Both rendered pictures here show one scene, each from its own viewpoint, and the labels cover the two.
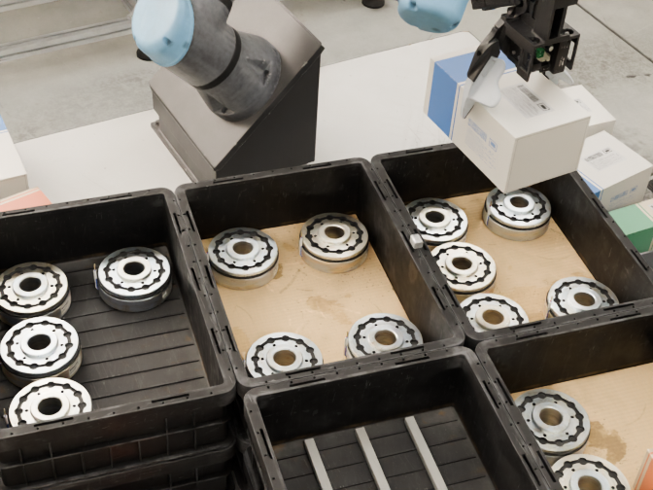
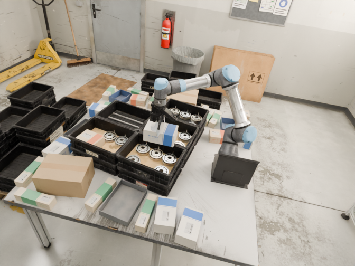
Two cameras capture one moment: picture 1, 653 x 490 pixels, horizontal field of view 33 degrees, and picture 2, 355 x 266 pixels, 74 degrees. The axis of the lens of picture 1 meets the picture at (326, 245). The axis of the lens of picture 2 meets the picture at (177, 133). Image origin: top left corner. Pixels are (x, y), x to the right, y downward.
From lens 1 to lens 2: 2.33 m
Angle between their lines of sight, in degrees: 87
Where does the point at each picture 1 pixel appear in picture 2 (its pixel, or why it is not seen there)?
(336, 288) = not seen: hidden behind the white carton
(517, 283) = (147, 162)
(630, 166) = (158, 218)
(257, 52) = (225, 147)
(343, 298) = not seen: hidden behind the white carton
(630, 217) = (147, 209)
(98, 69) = not seen: outside the picture
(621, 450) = (110, 147)
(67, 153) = (243, 155)
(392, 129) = (218, 206)
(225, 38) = (226, 138)
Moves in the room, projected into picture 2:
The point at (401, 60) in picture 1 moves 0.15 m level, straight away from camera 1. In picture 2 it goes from (249, 233) to (270, 251)
